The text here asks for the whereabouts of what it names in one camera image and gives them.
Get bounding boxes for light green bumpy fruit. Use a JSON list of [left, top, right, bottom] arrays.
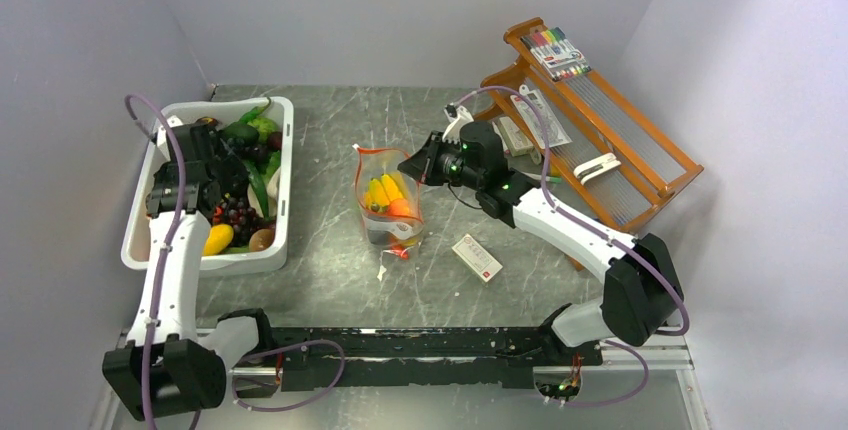
[[248, 116, 280, 144]]

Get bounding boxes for green white marker pen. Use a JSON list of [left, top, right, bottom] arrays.
[[540, 176, 563, 184]]

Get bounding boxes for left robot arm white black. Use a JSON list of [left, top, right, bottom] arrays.
[[102, 123, 277, 425]]

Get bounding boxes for white eraser box on rack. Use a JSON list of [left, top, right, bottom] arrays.
[[495, 117, 534, 157]]

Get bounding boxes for green chili pepper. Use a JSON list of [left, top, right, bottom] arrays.
[[238, 98, 273, 124]]

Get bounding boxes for white cardboard box red logo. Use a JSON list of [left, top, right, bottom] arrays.
[[452, 234, 503, 283]]

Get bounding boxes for orange wooden rack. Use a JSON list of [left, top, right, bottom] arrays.
[[477, 18, 704, 233]]

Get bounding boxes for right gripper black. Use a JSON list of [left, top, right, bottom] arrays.
[[398, 130, 483, 191]]

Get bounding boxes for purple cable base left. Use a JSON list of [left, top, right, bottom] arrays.
[[231, 339, 346, 413]]

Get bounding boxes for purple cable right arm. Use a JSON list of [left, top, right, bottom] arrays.
[[447, 85, 690, 337]]

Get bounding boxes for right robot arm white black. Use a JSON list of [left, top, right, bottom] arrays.
[[398, 122, 683, 364]]

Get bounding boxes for white plastic food bin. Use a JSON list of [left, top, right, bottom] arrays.
[[121, 97, 294, 277]]

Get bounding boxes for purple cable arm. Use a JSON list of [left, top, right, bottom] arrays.
[[447, 85, 690, 337], [124, 94, 203, 430]]

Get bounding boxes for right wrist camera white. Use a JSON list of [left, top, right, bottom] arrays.
[[442, 103, 474, 144]]

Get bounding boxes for white stapler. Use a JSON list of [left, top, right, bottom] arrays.
[[573, 152, 621, 185]]

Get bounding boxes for clear zip bag orange zipper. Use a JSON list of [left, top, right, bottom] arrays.
[[353, 144, 424, 260]]

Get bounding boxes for yellow banana bunch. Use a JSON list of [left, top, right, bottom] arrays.
[[364, 174, 409, 215]]

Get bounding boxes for packaged card on rack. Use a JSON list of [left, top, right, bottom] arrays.
[[510, 85, 572, 147]]

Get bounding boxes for pack of coloured markers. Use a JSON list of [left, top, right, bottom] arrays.
[[520, 27, 592, 81]]

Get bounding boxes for dark purple grape bunch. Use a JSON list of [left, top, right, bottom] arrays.
[[211, 197, 268, 247]]

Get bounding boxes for green avocado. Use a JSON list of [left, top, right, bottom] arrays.
[[219, 122, 260, 146]]

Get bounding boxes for brown kiwi fruit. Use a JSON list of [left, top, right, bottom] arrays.
[[248, 228, 275, 252]]

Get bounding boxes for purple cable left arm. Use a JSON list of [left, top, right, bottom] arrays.
[[124, 94, 203, 430]]

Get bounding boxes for dark purple mangosteen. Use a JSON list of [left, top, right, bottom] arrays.
[[196, 116, 220, 127]]

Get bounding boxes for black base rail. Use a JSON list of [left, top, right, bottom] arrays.
[[272, 327, 602, 390]]

